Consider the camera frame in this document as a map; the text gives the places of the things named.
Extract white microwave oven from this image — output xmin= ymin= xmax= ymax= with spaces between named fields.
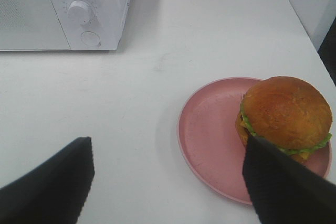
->
xmin=1 ymin=0 xmax=130 ymax=51

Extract pink round plate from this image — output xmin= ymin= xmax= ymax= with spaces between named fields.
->
xmin=178 ymin=78 xmax=331 ymax=204

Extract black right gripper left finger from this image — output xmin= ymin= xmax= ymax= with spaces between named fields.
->
xmin=1 ymin=137 xmax=95 ymax=223

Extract round door release button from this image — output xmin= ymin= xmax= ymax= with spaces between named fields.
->
xmin=80 ymin=31 xmax=101 ymax=47

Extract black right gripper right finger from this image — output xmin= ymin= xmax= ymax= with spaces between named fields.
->
xmin=242 ymin=136 xmax=335 ymax=223

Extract white microwave knob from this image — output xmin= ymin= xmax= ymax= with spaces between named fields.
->
xmin=68 ymin=0 xmax=94 ymax=25

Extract white microwave door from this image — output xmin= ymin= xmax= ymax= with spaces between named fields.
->
xmin=1 ymin=0 xmax=70 ymax=51

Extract burger with lettuce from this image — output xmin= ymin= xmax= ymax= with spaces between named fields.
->
xmin=235 ymin=76 xmax=332 ymax=164

